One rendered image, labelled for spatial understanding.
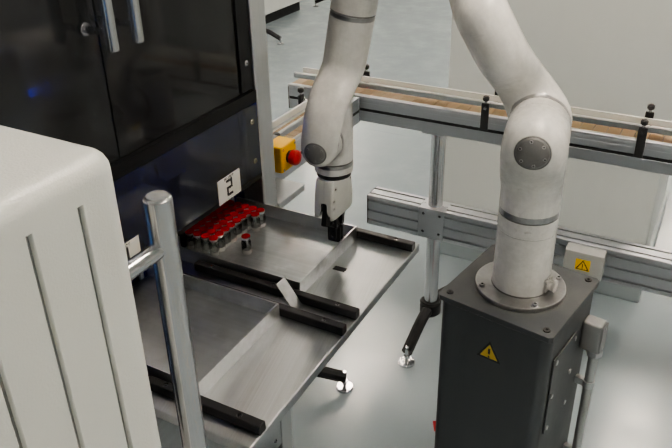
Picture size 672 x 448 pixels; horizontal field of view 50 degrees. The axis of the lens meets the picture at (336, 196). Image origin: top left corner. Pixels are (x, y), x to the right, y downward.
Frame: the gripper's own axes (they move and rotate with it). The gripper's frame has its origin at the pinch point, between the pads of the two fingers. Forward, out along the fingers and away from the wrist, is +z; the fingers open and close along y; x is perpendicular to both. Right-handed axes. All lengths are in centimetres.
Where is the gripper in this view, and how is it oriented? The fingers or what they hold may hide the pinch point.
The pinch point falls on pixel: (335, 232)
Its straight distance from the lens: 165.2
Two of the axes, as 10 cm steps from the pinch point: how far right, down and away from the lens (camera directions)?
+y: -4.8, 4.1, -7.8
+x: 8.8, 2.0, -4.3
